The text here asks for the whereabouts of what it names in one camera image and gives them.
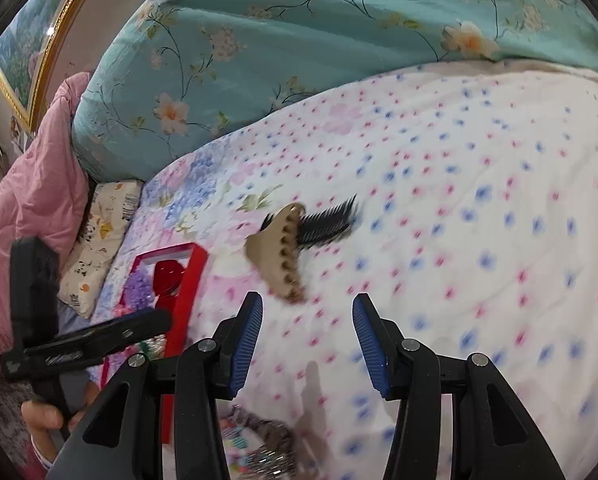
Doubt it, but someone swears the tan hair claw clip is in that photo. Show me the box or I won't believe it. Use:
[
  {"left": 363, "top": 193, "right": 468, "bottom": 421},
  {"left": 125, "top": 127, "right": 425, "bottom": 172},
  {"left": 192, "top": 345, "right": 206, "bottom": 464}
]
[{"left": 245, "top": 203, "right": 305, "bottom": 304}]

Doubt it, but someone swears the silver chain necklace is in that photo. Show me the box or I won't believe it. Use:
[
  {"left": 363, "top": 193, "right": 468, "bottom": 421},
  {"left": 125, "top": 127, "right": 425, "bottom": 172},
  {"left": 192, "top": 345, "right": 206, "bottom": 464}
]
[{"left": 219, "top": 403, "right": 310, "bottom": 480}]

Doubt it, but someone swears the black hair comb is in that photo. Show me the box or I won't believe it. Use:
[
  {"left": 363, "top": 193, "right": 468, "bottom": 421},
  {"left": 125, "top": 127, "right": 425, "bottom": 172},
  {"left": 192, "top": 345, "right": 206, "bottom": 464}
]
[{"left": 260, "top": 196, "right": 357, "bottom": 248}]

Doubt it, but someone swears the red jewelry tray box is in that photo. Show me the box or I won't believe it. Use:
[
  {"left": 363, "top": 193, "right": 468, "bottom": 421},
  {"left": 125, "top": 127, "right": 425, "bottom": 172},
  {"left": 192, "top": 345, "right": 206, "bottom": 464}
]
[{"left": 100, "top": 242, "right": 210, "bottom": 444}]

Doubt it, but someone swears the person's left hand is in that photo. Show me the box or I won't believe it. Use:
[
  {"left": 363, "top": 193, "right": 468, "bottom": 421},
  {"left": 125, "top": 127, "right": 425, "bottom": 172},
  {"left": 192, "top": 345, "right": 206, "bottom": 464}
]
[{"left": 20, "top": 381, "right": 103, "bottom": 466}]

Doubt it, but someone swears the green hair accessory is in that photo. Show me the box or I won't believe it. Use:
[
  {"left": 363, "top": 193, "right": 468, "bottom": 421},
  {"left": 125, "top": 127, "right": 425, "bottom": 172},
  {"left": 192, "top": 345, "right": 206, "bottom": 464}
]
[{"left": 138, "top": 335, "right": 167, "bottom": 361}]

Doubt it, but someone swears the purple frilly scrunchie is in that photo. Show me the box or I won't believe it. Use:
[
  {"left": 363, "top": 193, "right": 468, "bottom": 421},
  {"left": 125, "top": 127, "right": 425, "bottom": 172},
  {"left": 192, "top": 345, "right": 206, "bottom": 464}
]
[{"left": 124, "top": 268, "right": 154, "bottom": 310}]

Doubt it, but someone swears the red velvet bow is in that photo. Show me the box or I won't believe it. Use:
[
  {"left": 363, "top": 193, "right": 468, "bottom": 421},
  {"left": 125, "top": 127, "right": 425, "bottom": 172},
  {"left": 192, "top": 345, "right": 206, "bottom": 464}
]
[{"left": 153, "top": 259, "right": 185, "bottom": 298}]

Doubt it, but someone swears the cream panda print pillow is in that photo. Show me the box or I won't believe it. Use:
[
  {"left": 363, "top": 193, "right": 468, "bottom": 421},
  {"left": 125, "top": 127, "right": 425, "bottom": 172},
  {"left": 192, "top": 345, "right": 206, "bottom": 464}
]
[{"left": 58, "top": 180, "right": 143, "bottom": 318}]

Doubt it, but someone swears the floral bed sheet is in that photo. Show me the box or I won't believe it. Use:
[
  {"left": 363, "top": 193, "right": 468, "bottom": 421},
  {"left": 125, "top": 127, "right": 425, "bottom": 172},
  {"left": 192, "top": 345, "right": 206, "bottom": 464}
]
[{"left": 93, "top": 62, "right": 598, "bottom": 479}]

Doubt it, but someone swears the pink quilted blanket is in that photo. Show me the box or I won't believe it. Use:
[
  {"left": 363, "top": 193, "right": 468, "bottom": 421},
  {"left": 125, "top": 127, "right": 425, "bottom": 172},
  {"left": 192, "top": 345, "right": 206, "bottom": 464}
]
[{"left": 0, "top": 72, "right": 91, "bottom": 354}]

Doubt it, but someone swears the teal floral duvet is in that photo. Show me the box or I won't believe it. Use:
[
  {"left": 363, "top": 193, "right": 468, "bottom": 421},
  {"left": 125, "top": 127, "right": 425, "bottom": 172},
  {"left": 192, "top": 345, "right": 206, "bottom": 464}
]
[{"left": 72, "top": 0, "right": 598, "bottom": 181}]

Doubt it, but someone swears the gold framed picture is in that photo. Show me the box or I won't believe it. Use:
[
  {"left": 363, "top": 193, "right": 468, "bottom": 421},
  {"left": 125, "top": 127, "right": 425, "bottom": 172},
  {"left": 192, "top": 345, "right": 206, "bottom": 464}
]
[{"left": 0, "top": 0, "right": 86, "bottom": 130}]

